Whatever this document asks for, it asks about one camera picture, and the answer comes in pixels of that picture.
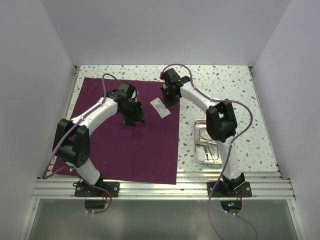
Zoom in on stainless steel tray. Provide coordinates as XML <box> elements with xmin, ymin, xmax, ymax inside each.
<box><xmin>194</xmin><ymin>119</ymin><xmax>222</xmax><ymax>166</ymax></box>

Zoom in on white gauze pad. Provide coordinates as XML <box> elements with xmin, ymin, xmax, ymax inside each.
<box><xmin>199</xmin><ymin>128</ymin><xmax>211</xmax><ymax>140</ymax></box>

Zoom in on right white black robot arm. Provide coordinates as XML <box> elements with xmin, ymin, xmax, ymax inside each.
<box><xmin>160</xmin><ymin>68</ymin><xmax>245</xmax><ymax>197</ymax></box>

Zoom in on purple cloth mat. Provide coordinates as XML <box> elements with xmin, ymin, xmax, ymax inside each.
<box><xmin>50</xmin><ymin>76</ymin><xmax>181</xmax><ymax>186</ymax></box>

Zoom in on steel tweezers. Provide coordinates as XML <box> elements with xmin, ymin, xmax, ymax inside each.
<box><xmin>204</xmin><ymin>141</ymin><xmax>220</xmax><ymax>164</ymax></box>

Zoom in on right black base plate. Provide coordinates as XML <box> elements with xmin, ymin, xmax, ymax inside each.
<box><xmin>206</xmin><ymin>180</ymin><xmax>253</xmax><ymax>198</ymax></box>

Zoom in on aluminium rail frame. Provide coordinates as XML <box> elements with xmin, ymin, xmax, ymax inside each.
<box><xmin>31</xmin><ymin>65</ymin><xmax>301</xmax><ymax>240</ymax></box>

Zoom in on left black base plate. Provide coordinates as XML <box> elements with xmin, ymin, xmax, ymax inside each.
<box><xmin>72</xmin><ymin>181</ymin><xmax>120</xmax><ymax>198</ymax></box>

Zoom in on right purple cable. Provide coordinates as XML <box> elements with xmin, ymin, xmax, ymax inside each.
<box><xmin>162</xmin><ymin>63</ymin><xmax>259</xmax><ymax>240</ymax></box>

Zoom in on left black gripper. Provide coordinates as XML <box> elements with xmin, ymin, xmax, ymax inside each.
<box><xmin>120</xmin><ymin>100</ymin><xmax>146</xmax><ymax>127</ymax></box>

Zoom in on steel scissors in tray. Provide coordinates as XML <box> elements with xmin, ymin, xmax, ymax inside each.
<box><xmin>197</xmin><ymin>137</ymin><xmax>213</xmax><ymax>157</ymax></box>

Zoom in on white sachet packet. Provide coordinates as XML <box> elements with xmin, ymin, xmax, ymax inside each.
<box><xmin>150</xmin><ymin>97</ymin><xmax>171</xmax><ymax>119</ymax></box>

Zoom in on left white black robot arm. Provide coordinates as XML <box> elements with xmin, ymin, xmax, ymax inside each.
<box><xmin>52</xmin><ymin>82</ymin><xmax>145</xmax><ymax>197</ymax></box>

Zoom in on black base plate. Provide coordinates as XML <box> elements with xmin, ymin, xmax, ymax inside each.
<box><xmin>72</xmin><ymin>181</ymin><xmax>120</xmax><ymax>198</ymax></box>
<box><xmin>206</xmin><ymin>180</ymin><xmax>253</xmax><ymax>198</ymax></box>

